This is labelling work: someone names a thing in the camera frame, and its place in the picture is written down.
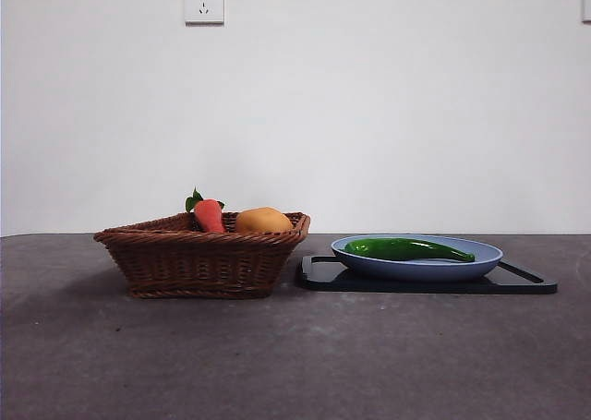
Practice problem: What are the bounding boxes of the green chili pepper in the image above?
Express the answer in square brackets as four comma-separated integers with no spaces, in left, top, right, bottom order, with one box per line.
[344,237,476,264]

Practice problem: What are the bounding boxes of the blue round plate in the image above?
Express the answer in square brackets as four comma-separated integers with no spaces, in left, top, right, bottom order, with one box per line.
[330,233,505,284]

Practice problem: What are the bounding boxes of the yellow potato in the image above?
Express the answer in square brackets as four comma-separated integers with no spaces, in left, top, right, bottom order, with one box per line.
[234,206,295,235]

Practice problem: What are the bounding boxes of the orange carrot with green leaves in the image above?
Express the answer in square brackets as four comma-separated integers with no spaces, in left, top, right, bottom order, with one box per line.
[185,187,227,234]

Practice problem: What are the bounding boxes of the brown wicker basket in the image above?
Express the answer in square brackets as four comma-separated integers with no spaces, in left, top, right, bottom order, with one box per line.
[93,211,311,300]

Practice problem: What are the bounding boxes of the black flat tray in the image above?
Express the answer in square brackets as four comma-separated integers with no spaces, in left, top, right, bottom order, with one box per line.
[295,254,560,296]

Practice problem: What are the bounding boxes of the white wall power socket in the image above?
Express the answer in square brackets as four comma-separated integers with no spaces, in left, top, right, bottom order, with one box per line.
[184,0,226,27]

